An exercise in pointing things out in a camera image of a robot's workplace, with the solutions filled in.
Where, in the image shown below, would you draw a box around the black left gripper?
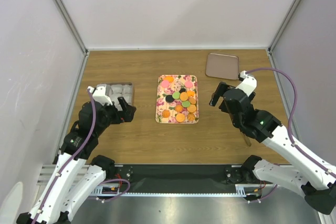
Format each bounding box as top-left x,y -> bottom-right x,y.
94,96 -> 136,135

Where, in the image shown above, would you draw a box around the green cookie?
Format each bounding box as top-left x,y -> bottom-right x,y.
182,101 -> 191,108
172,92 -> 181,100

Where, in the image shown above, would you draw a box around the metal serving tongs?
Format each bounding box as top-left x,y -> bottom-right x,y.
242,133 -> 251,147

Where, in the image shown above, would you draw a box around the orange round cookie top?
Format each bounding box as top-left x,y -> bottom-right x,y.
164,76 -> 174,83

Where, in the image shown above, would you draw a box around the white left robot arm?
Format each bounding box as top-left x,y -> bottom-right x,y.
16,97 -> 136,223

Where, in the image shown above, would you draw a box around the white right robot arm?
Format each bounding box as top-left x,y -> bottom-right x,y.
209,80 -> 335,215

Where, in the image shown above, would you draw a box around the brown cookie tin box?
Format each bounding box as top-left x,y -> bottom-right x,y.
104,82 -> 134,110

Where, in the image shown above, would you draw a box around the brown tin lid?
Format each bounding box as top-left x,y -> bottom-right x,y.
205,53 -> 239,80

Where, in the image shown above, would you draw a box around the plain brown round cookie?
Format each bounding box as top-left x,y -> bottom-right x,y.
188,97 -> 196,104

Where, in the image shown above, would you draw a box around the dotted biscuit right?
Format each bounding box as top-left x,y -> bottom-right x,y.
187,104 -> 197,113

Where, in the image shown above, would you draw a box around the dotted biscuit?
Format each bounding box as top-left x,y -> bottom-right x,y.
175,113 -> 185,123
187,104 -> 197,113

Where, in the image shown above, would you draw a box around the orange fish shaped cookie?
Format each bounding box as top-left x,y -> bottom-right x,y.
185,90 -> 195,97

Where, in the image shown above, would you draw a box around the pink cookie right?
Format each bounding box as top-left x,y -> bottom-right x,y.
184,81 -> 193,88

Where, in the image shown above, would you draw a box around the pink cookie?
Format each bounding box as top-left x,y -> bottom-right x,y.
184,81 -> 193,88
161,80 -> 170,88

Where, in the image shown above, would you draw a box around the orange flower cookie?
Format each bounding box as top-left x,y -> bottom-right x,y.
187,113 -> 196,122

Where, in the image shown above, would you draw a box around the orange swirl cookie left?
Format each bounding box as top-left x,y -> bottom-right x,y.
162,110 -> 170,118

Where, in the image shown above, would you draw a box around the orange swirl cookie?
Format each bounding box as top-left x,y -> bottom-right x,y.
162,110 -> 170,118
174,104 -> 183,113

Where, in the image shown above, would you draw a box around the orange swirl cookie centre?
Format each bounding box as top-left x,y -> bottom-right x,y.
174,104 -> 183,113

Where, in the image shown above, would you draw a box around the floral serving tray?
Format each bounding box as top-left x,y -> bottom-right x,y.
155,74 -> 199,124

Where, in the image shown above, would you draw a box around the pink cookie left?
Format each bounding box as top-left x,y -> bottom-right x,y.
161,80 -> 170,88

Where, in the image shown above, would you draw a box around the dotted biscuit bottom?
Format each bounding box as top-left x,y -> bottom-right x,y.
175,113 -> 185,123

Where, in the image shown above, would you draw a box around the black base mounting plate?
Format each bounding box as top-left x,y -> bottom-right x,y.
85,163 -> 274,194

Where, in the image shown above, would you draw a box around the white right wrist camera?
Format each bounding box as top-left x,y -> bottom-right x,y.
235,71 -> 257,98

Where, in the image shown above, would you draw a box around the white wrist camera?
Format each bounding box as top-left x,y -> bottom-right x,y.
235,71 -> 257,98
87,84 -> 113,105

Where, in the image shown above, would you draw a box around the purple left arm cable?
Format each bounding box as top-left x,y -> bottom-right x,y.
31,90 -> 131,224

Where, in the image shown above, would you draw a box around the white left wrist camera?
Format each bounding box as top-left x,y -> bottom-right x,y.
87,84 -> 113,105

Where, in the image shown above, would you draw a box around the aluminium cable duct rail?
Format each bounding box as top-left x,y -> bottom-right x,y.
38,160 -> 276,204

